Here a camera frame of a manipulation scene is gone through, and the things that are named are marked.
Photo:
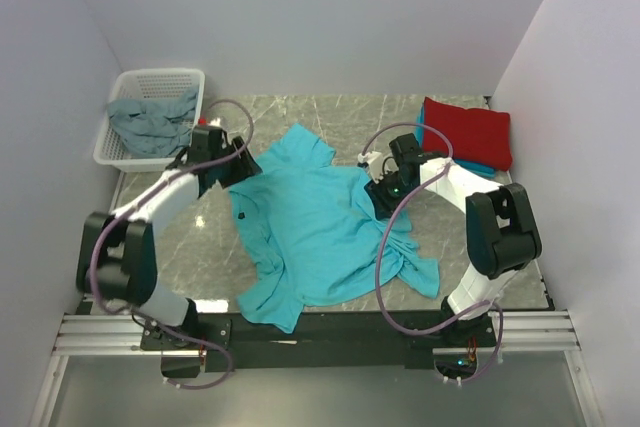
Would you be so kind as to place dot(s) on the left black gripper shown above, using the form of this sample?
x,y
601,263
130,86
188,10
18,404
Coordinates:
x,y
246,166

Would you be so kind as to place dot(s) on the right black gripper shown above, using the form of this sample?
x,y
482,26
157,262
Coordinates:
x,y
383,205

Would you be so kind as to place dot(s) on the light blue t-shirt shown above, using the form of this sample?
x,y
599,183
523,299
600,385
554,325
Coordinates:
x,y
309,228

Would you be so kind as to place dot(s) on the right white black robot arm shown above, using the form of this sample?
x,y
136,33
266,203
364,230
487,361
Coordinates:
x,y
502,236

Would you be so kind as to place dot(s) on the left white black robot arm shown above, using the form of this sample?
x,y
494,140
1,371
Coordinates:
x,y
117,257

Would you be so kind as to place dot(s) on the grey-blue crumpled t-shirt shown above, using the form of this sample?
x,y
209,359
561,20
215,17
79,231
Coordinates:
x,y
154,127

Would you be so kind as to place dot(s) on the folded teal t-shirt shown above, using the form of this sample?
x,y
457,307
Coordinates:
x,y
478,169

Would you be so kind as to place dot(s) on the folded red t-shirt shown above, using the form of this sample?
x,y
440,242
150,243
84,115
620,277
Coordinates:
x,y
477,135

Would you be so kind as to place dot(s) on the white plastic laundry basket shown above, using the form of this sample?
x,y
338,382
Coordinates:
x,y
146,85

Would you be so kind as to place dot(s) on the black base crossbar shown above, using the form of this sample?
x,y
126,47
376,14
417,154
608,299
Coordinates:
x,y
333,339

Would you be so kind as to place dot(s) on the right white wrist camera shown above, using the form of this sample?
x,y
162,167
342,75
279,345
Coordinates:
x,y
372,163

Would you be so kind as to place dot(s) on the aluminium rail frame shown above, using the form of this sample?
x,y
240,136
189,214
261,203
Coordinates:
x,y
535,375

